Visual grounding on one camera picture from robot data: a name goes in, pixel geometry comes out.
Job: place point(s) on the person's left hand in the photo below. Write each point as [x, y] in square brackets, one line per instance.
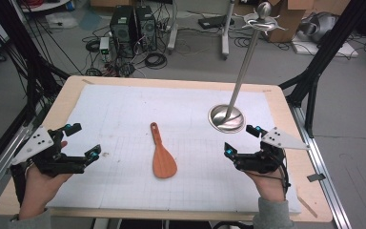
[43, 187]

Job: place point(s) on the small grey power supply box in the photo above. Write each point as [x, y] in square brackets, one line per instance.
[104, 47]

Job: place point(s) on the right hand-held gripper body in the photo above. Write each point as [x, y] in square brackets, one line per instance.
[263, 160]

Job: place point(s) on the white stand leg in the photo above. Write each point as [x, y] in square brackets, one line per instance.
[172, 35]
[226, 35]

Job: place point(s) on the black computer tower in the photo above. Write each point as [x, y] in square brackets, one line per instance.
[122, 28]
[146, 27]

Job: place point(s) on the black tape piece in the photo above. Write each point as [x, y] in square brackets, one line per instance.
[316, 177]

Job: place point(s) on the person's right hand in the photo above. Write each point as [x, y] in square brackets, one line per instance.
[268, 186]

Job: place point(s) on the flat black box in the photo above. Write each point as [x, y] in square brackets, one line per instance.
[214, 21]

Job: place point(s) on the metal utensil stand with hooks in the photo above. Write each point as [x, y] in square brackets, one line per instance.
[227, 119]

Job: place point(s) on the black frame post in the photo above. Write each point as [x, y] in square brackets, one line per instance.
[334, 41]
[19, 47]

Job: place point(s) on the white grid mat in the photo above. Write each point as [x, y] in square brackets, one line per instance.
[171, 101]

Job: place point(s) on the open cardboard box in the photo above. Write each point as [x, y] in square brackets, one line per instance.
[294, 19]

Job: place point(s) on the white round table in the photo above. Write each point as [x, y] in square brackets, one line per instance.
[44, 5]

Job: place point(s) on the white foam board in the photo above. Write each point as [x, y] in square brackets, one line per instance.
[324, 49]

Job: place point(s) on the grey vacuum cleaner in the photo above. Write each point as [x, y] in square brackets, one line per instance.
[319, 27]

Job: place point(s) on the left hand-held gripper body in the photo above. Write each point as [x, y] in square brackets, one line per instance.
[39, 141]

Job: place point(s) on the thin wooden strip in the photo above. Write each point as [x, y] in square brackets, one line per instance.
[308, 206]

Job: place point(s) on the wooden rice spatula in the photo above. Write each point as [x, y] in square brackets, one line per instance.
[163, 159]

